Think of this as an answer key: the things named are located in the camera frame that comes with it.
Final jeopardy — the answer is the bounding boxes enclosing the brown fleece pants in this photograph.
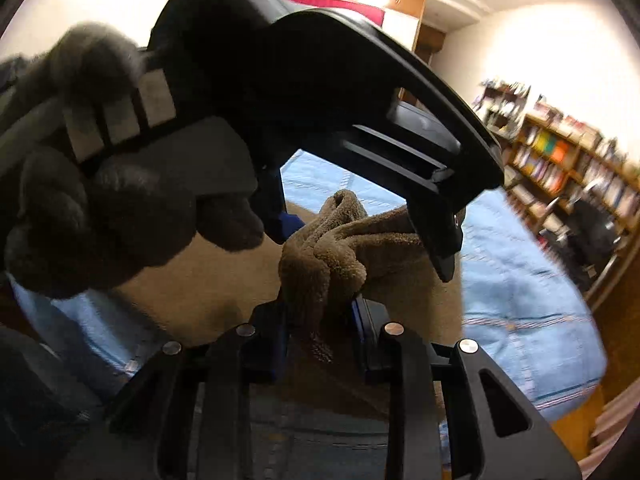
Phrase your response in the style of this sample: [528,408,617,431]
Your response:
[116,190,463,419]

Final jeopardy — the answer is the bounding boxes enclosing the left gloved hand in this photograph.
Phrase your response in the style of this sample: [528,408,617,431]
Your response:
[1,23,265,299]

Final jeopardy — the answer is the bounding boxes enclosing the red curtain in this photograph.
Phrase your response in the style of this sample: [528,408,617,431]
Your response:
[291,0,385,26]

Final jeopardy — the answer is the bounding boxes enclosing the blue patterned bedspread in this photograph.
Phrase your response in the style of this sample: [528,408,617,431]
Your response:
[2,151,606,479]

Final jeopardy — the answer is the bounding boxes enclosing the pink floral curtain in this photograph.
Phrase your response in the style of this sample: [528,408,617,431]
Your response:
[578,379,640,479]

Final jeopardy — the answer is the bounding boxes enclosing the black office chair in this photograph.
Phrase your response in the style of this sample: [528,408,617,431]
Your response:
[536,193,620,294]

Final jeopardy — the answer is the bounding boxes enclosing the wooden desk with shelf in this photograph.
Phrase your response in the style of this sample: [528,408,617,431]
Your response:
[472,79,530,138]

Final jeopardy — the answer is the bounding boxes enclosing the wooden bookshelf with books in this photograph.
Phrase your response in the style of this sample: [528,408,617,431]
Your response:
[496,107,639,309]

